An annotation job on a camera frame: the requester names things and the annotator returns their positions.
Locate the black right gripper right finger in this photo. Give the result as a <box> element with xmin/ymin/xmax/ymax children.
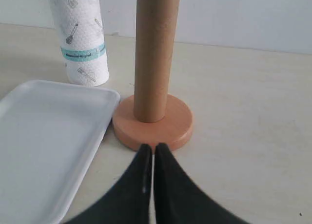
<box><xmin>154</xmin><ymin>143</ymin><xmax>247</xmax><ymax>224</ymax></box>

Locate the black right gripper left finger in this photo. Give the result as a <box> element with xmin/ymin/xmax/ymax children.
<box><xmin>67</xmin><ymin>144</ymin><xmax>153</xmax><ymax>224</ymax></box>

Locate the brown cardboard tube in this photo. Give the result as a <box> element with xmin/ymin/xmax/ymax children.
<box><xmin>134</xmin><ymin>0</ymin><xmax>180</xmax><ymax>122</ymax></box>

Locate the white printed paper towel roll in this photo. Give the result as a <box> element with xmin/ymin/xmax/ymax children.
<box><xmin>49</xmin><ymin>0</ymin><xmax>109</xmax><ymax>86</ymax></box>

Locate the wooden paper towel holder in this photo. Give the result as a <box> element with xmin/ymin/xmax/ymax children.
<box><xmin>113</xmin><ymin>95</ymin><xmax>193</xmax><ymax>151</ymax></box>

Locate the white rectangular tray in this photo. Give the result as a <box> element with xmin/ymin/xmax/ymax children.
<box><xmin>0</xmin><ymin>80</ymin><xmax>120</xmax><ymax>224</ymax></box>

